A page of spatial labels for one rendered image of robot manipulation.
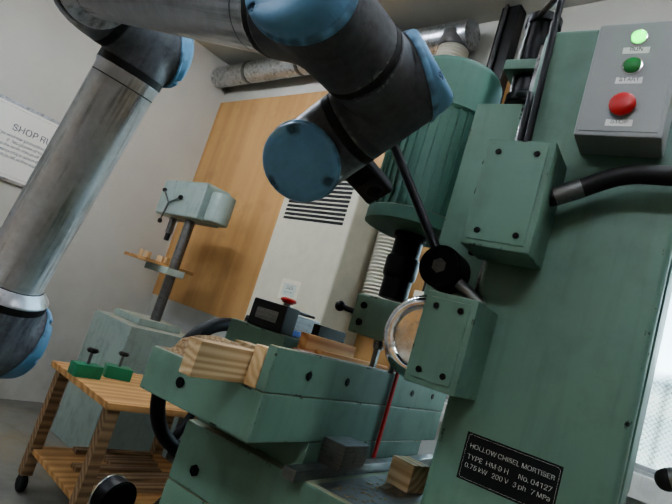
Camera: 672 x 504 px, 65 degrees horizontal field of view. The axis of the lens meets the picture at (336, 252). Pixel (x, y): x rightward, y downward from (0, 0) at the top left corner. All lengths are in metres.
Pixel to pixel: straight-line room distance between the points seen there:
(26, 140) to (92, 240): 0.73
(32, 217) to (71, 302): 2.88
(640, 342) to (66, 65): 3.57
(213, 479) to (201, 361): 0.27
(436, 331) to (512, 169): 0.23
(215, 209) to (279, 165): 2.45
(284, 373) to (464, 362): 0.22
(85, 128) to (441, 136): 0.60
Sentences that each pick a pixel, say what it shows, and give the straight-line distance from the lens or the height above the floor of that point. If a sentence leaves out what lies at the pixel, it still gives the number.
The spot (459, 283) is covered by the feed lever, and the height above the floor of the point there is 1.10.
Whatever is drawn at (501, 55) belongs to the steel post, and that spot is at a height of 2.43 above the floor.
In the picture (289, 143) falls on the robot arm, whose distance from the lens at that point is 0.58.
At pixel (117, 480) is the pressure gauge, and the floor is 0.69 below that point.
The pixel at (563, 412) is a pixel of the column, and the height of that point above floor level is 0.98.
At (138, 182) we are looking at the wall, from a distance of 3.98.
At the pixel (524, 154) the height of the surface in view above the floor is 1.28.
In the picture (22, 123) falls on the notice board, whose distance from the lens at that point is 3.71.
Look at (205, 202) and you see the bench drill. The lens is 3.13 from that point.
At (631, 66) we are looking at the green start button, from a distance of 0.79.
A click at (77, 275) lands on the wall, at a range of 3.88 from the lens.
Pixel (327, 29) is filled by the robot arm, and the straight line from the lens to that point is 0.47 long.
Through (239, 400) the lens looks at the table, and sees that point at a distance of 0.67.
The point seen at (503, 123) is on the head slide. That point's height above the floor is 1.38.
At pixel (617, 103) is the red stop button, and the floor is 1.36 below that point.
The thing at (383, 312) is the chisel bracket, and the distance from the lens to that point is 0.91.
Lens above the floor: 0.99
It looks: 8 degrees up
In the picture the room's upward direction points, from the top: 17 degrees clockwise
